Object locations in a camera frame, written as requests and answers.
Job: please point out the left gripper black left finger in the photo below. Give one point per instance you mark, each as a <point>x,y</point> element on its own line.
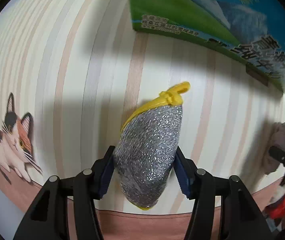
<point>47,216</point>

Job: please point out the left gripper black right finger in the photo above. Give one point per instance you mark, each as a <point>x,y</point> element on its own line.
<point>240,216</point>

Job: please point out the purple grey cloth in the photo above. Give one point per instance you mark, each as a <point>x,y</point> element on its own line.
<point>277,138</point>

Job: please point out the silver scrubber with yellow handle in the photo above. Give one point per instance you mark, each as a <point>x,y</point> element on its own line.
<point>145,153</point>

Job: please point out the red and white item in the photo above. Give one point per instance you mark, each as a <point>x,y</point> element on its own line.
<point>274,212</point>

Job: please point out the cardboard box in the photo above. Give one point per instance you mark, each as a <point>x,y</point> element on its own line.
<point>251,32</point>

